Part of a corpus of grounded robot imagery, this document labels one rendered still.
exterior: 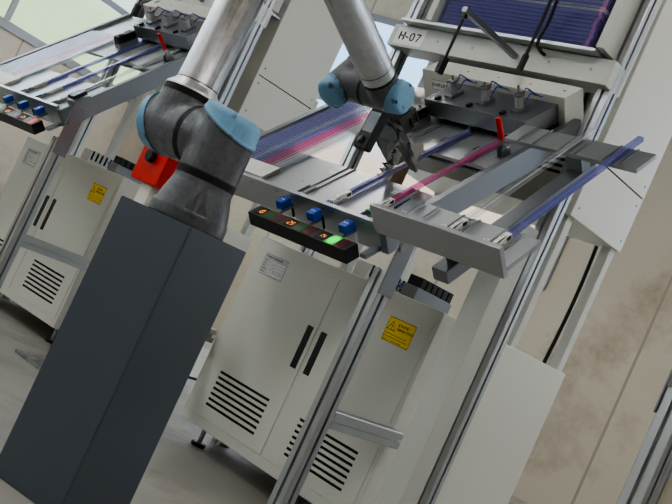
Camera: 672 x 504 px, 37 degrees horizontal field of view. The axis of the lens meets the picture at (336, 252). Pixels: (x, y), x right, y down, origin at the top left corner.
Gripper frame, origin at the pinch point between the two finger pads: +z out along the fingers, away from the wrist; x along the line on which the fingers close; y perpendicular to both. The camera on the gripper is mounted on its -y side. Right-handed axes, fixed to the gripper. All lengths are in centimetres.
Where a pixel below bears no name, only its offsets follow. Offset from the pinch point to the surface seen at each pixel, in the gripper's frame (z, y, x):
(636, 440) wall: 281, 127, 56
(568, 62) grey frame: 2, 54, -12
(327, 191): -3.9, -18.2, 6.7
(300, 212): -3.3, -26.5, 8.1
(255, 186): -5.9, -25.8, 24.7
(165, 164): 5, -21, 79
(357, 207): -4.4, -20.1, -5.8
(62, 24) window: 72, 96, 396
